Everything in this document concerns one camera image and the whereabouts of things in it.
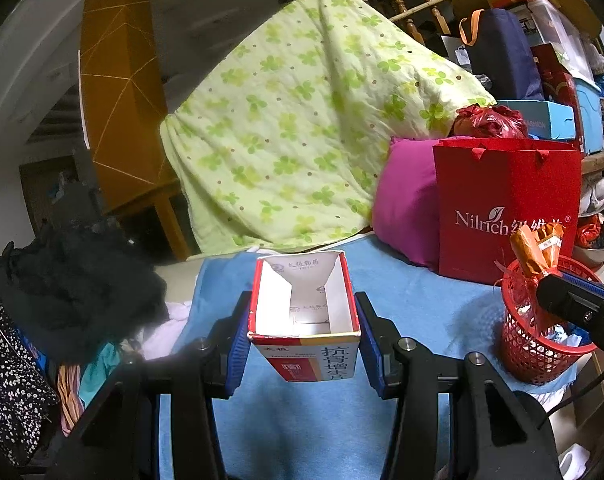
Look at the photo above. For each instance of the blue plastic container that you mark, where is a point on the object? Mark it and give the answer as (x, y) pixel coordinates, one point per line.
(589, 115)

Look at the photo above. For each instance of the white cloth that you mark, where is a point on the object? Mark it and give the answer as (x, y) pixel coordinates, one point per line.
(167, 330)

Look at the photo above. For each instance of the dark red box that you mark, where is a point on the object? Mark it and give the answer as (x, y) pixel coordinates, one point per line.
(562, 90)

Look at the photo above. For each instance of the teal cloth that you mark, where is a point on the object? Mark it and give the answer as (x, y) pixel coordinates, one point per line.
(99, 370)

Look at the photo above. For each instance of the white and red carton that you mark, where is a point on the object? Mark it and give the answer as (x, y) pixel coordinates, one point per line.
(307, 360)

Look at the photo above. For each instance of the blue cloth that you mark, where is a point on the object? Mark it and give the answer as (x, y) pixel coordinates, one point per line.
(307, 435)

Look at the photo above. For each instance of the clear plastic box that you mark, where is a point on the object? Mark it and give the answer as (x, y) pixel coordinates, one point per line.
(552, 25)

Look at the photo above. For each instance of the round wooden board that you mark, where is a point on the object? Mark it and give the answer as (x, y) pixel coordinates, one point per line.
(577, 0)

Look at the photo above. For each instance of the light blue cardboard box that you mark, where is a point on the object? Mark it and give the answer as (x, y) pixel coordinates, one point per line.
(547, 117)

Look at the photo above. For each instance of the metal basin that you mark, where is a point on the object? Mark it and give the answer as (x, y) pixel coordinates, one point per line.
(602, 255)

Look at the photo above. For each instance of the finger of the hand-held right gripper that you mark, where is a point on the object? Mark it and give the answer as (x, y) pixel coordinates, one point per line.
(584, 280)
(582, 310)

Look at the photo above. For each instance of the green clover blanket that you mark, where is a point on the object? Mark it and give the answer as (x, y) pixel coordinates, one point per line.
(282, 135)

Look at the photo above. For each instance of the orange wooden cabinet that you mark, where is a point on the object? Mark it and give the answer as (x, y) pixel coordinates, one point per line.
(117, 110)

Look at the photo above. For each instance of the red mesh basket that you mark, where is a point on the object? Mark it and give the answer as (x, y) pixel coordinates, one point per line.
(532, 355)

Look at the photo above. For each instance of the red plastic bag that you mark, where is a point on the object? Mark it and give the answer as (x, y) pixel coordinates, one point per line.
(487, 122)

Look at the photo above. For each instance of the red paper bag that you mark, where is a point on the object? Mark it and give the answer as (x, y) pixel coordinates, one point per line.
(482, 185)

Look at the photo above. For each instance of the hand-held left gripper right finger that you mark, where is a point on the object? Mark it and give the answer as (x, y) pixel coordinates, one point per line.
(369, 360)

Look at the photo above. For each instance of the magenta pillow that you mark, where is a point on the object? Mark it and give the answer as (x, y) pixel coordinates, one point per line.
(407, 200)

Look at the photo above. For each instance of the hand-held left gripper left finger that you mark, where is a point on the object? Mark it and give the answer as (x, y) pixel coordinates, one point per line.
(237, 360)

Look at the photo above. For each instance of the orange snack wrapper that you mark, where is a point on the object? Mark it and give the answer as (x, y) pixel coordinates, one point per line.
(529, 250)

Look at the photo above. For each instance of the black floral cloth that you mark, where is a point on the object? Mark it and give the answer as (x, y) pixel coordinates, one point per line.
(12, 385)

